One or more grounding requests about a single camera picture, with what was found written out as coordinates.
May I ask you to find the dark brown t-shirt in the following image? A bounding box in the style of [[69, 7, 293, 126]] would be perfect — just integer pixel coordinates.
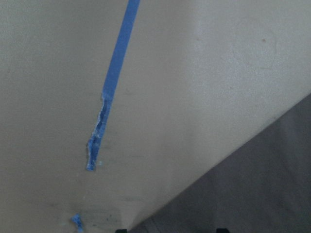
[[133, 97, 311, 233]]

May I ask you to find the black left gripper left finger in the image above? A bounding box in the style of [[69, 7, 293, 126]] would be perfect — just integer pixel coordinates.
[[116, 229, 127, 233]]

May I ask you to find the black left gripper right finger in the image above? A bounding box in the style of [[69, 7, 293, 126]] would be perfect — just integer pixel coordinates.
[[216, 228, 227, 233]]

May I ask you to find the blue tape line lengthwise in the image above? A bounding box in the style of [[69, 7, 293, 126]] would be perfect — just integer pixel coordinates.
[[86, 0, 140, 171]]

